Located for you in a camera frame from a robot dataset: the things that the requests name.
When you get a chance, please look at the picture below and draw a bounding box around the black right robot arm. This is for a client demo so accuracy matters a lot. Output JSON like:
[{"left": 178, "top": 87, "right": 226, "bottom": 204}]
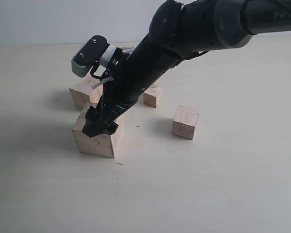
[{"left": 74, "top": 0, "right": 291, "bottom": 137}]

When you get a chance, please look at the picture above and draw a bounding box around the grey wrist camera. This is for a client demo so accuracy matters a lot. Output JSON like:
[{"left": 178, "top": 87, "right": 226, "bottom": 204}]
[{"left": 71, "top": 35, "right": 117, "bottom": 78}]

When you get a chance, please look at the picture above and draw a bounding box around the smallest wooden cube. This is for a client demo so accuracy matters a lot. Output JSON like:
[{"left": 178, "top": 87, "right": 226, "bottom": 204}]
[{"left": 143, "top": 84, "right": 163, "bottom": 108}]

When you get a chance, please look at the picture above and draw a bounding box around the second largest wooden cube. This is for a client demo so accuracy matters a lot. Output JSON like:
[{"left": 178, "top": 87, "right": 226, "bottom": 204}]
[{"left": 69, "top": 76, "right": 103, "bottom": 108}]

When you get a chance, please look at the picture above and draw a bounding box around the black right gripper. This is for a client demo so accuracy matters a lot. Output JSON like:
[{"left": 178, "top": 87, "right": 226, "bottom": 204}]
[{"left": 82, "top": 47, "right": 134, "bottom": 138}]

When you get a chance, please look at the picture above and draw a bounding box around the third largest wooden cube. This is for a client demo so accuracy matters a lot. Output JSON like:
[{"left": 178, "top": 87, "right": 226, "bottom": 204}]
[{"left": 172, "top": 106, "right": 199, "bottom": 140}]

